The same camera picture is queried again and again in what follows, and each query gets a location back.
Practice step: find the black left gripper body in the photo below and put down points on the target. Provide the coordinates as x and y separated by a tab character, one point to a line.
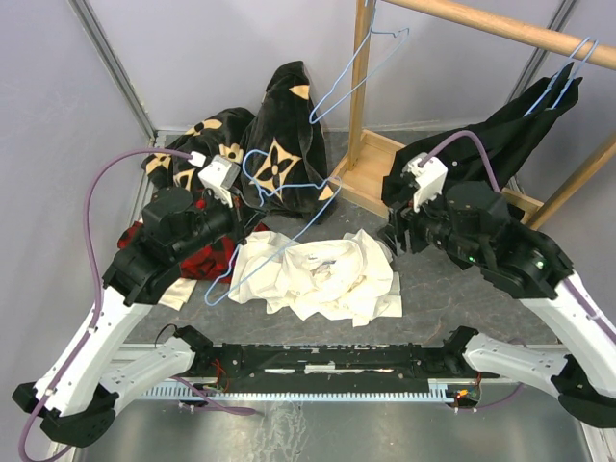
218	219

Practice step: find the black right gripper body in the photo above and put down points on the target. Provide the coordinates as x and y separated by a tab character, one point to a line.
430	225

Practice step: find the red black plaid shirt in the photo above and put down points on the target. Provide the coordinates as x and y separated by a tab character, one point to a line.
208	263

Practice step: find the white dress shirt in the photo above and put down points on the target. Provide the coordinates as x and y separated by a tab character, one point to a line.
346	279

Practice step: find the black button shirt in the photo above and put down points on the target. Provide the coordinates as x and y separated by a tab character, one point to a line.
507	135

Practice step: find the light blue hanger with shirt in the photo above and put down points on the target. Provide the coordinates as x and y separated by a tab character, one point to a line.
560	82

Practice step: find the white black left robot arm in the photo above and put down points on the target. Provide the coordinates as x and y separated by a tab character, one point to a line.
79	398

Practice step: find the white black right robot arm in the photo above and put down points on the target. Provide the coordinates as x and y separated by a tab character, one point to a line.
472	225

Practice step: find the wooden clothes rack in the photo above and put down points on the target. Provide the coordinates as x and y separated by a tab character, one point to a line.
445	76

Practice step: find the cream folded cloth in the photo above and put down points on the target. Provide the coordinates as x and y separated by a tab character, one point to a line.
178	294

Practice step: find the black beige patterned fleece blanket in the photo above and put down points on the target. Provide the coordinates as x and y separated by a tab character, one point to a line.
280	153

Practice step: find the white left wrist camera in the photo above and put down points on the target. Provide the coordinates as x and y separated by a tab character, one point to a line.
219	176

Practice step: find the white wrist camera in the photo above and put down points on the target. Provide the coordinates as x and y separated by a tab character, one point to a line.
427	178
219	176

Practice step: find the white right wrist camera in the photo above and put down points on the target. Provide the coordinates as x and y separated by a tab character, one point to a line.
427	178

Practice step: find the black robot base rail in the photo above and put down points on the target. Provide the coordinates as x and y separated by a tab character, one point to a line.
326	371

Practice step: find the aluminium frame rail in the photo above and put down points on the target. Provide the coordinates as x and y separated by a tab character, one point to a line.
94	30

